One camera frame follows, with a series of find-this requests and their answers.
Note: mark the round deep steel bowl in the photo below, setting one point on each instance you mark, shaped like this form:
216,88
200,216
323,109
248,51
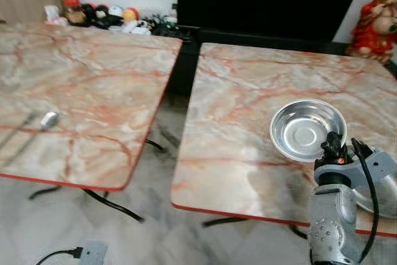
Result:
301,130

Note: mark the shallow steel dish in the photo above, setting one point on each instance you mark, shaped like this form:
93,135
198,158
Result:
383,178

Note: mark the large red gold figurine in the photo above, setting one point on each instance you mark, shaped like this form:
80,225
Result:
374,26

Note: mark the black low television stand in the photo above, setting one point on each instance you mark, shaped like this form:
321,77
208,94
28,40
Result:
260,36

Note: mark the black device clutter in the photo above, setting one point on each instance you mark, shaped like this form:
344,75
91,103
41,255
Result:
164,28

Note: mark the long black table foot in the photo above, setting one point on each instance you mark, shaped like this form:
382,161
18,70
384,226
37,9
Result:
115,207

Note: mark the white lying toy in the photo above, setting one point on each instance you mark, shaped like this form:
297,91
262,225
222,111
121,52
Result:
138,27

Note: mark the yellow orange small toy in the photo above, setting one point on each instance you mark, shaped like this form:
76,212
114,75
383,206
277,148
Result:
130,13

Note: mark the white blue small toy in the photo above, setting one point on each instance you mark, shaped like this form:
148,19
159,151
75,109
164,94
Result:
116,10

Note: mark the grey power strip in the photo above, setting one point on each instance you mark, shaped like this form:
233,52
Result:
93,253

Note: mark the black plush toy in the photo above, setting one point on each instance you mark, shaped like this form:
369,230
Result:
96,16

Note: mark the steel spoon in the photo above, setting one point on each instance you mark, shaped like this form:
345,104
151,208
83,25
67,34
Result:
49,119

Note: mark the short black table foot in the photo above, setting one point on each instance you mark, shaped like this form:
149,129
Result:
44,192

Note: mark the red hat brown figurine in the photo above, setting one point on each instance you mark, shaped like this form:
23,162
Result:
74,9

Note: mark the pink white small toy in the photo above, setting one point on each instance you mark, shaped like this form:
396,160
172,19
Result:
54,14

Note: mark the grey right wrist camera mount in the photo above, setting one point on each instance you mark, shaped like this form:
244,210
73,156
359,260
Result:
332,169

